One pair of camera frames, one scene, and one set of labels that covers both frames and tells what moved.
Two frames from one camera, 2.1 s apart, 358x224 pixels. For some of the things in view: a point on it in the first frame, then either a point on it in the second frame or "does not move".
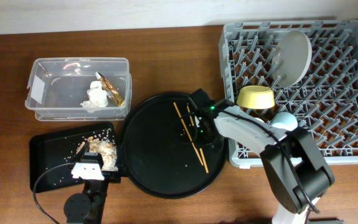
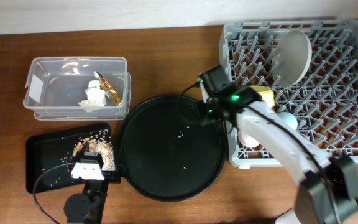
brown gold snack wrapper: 111,91 does not move
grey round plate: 291,58 does not move
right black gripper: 200,141 to 206,115
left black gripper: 113,177 does not move
